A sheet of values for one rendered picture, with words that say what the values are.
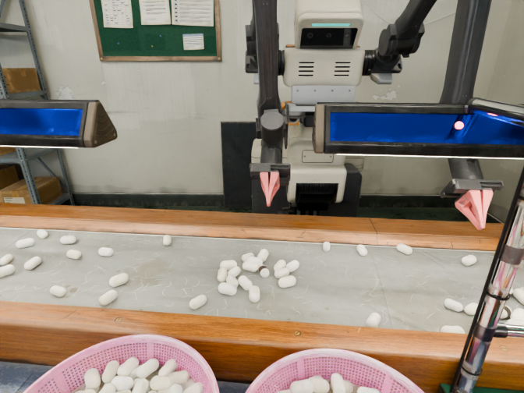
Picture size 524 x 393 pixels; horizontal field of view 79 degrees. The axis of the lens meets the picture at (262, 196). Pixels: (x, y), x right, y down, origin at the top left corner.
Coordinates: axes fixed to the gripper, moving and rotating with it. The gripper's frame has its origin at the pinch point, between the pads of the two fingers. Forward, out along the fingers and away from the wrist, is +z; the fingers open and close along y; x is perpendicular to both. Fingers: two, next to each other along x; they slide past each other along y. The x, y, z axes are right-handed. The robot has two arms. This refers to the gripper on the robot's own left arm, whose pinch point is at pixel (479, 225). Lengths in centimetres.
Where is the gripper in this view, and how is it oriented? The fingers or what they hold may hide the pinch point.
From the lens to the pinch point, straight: 79.3
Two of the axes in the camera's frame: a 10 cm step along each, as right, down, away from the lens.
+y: 9.9, 0.4, -0.9
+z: -0.8, 8.8, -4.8
